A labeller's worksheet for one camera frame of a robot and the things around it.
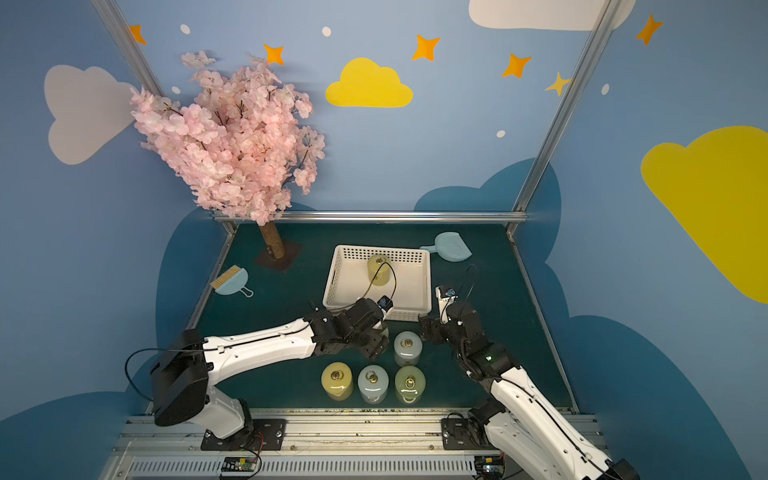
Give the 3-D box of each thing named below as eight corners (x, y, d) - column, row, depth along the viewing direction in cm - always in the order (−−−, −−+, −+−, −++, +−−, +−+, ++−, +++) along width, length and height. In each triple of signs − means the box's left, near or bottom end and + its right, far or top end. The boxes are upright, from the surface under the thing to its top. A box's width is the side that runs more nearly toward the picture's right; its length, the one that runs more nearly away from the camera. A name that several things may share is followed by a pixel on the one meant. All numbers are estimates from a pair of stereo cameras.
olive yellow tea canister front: (324, 400, 81) (319, 391, 74) (328, 372, 86) (323, 361, 79) (351, 400, 81) (348, 391, 74) (353, 372, 86) (351, 361, 79)
